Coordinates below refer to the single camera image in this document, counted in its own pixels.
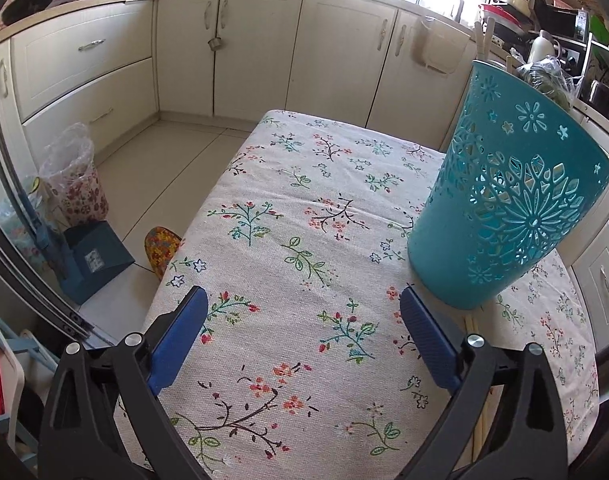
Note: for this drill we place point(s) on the small hanging metal cup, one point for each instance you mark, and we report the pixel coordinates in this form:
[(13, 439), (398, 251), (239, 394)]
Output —
[(215, 44)]

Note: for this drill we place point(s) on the cream door cabinets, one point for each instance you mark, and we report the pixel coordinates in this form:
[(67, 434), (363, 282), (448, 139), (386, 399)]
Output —
[(309, 45)]

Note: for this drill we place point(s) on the white thermos jug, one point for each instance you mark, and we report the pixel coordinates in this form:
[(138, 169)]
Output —
[(540, 47)]

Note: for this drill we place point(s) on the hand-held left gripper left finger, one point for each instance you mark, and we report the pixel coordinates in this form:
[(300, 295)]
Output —
[(182, 340)]

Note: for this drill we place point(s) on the cream drawer cabinet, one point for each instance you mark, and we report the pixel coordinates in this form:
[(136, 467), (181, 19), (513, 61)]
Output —
[(84, 75)]

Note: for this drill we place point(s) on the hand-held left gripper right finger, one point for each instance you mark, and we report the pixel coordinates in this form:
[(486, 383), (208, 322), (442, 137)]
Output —
[(427, 335)]

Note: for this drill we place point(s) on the black small faucet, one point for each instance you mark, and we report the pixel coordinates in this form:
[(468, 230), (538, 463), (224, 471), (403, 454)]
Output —
[(458, 7)]

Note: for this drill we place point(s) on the white hanging door bin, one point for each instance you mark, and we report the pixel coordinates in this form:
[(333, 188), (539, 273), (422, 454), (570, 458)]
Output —
[(442, 45)]

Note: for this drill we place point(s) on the green cutting board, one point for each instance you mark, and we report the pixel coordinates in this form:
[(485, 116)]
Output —
[(599, 30)]

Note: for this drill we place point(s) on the white plastic stool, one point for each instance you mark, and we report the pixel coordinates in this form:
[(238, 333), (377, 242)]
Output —
[(7, 385)]

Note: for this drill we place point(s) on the stack of red-rimmed dishes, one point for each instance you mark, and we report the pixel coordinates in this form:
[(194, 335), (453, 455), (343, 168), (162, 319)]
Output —
[(504, 19)]

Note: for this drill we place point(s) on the sliding door frame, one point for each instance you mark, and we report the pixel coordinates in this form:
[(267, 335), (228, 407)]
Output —
[(29, 240)]

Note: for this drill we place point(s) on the bag of green vegetables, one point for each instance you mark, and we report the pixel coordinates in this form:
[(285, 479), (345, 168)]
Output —
[(546, 80)]

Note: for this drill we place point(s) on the teal perforated utensil holder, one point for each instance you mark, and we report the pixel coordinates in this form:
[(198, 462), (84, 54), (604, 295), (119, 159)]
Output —
[(509, 200)]

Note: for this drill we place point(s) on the floral tablecloth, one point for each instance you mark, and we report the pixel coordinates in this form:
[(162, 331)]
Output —
[(294, 240)]

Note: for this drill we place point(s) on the floral slipper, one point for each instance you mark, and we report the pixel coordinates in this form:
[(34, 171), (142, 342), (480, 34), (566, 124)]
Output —
[(160, 252)]

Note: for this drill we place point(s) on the blue dustpan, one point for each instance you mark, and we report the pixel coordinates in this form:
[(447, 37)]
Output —
[(97, 260)]

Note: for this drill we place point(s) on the cream cabinet with drawers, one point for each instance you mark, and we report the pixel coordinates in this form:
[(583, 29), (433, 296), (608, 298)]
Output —
[(601, 270)]

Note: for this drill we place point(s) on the floral trash bin with bag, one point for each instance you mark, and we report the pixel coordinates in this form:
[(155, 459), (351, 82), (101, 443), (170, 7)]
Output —
[(77, 185)]

